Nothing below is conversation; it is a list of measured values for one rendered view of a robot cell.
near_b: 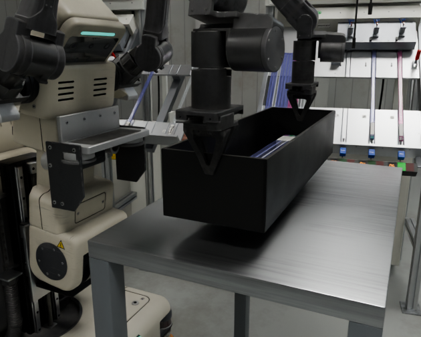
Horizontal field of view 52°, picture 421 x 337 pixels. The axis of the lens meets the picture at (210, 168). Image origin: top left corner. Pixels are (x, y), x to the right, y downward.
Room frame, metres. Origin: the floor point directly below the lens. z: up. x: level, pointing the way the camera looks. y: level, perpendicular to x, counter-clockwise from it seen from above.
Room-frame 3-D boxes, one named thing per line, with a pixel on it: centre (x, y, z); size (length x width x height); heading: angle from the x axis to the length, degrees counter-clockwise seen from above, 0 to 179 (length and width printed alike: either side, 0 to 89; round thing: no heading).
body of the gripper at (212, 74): (0.62, 0.00, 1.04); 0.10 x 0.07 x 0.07; 155
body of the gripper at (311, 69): (1.13, -0.24, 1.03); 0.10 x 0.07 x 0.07; 155
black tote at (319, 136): (0.88, -0.12, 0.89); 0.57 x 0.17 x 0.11; 155
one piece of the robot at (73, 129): (1.07, 0.29, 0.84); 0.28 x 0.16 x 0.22; 155
